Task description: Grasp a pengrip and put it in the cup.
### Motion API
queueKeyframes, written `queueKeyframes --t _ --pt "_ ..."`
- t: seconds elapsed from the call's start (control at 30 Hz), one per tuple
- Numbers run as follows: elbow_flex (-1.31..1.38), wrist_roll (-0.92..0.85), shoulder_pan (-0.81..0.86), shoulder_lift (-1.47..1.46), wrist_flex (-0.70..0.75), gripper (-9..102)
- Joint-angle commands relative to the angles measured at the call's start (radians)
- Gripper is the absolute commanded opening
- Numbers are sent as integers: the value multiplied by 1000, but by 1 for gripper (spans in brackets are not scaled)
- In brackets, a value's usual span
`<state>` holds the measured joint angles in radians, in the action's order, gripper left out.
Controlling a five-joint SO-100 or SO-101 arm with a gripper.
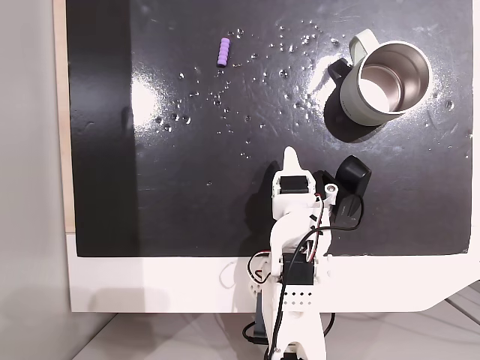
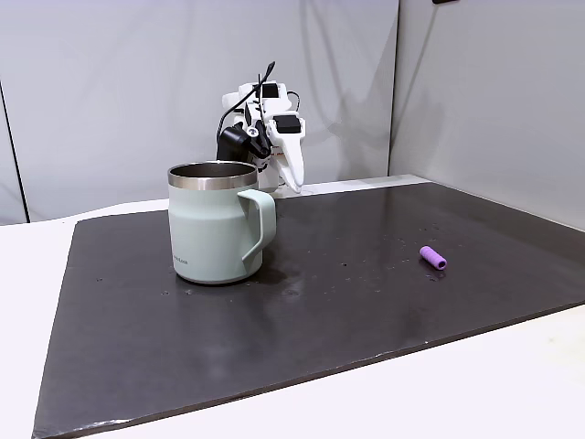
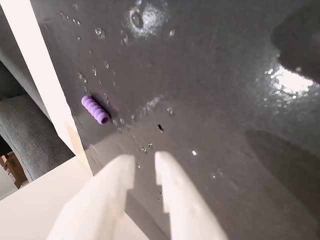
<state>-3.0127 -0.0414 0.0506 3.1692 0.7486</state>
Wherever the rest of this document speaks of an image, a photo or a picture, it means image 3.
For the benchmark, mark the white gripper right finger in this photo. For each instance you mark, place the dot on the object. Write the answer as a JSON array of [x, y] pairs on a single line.
[[182, 200]]

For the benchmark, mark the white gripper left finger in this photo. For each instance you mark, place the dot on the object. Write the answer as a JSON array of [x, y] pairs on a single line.
[[100, 200]]

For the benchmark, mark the purple ribbed pen grip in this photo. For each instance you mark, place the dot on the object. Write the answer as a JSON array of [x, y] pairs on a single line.
[[96, 110]]

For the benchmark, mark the brown cardboard box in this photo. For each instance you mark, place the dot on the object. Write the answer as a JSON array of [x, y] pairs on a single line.
[[12, 167]]

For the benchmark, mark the black glossy mat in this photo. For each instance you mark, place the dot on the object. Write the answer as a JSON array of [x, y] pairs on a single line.
[[200, 100]]

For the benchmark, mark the grey fabric sofa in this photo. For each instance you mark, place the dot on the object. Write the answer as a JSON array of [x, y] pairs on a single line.
[[25, 120]]

